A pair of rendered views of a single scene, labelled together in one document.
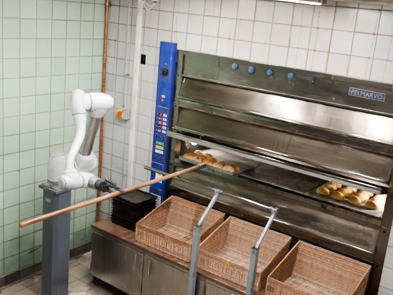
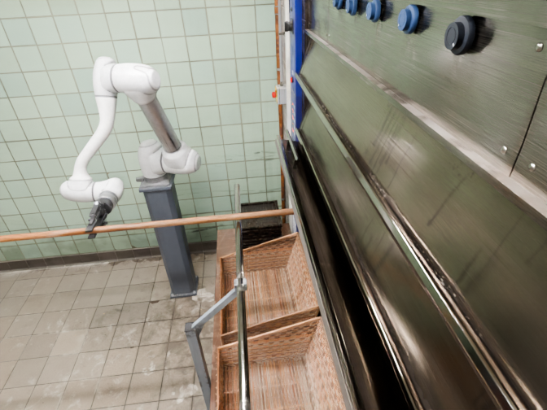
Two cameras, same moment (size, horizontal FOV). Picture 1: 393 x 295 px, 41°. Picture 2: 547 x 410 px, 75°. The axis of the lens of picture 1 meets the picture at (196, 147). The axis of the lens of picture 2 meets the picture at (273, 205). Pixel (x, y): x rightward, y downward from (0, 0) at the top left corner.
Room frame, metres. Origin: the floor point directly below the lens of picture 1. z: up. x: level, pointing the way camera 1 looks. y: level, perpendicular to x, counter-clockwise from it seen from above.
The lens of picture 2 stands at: (3.21, -1.00, 2.12)
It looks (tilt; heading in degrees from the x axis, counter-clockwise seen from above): 34 degrees down; 51
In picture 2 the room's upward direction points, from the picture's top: 3 degrees counter-clockwise
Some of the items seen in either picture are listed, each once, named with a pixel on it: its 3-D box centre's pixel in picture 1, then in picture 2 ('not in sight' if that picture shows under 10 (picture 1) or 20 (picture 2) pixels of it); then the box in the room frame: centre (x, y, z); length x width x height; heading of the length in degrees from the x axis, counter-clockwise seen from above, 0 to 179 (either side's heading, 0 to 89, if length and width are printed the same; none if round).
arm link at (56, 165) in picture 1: (59, 165); (152, 157); (3.93, 1.06, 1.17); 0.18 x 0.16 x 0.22; 127
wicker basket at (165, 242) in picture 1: (180, 226); (264, 288); (3.99, 0.07, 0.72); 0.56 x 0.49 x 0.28; 57
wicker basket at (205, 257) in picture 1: (242, 251); (277, 403); (3.65, -0.42, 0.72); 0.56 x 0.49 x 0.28; 56
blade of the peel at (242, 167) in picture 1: (216, 161); not in sight; (4.35, -0.18, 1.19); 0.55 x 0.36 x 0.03; 55
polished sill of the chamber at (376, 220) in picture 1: (266, 187); not in sight; (3.90, -0.57, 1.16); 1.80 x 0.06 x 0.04; 55
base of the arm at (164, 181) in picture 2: (55, 182); (153, 176); (3.90, 1.07, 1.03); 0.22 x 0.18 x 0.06; 146
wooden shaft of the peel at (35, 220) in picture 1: (125, 190); (104, 228); (3.43, 0.46, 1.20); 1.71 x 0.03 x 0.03; 145
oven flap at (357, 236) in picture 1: (262, 204); not in sight; (3.88, -0.56, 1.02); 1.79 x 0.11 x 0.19; 55
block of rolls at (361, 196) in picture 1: (358, 189); not in sight; (3.91, -1.29, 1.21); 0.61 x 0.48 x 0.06; 145
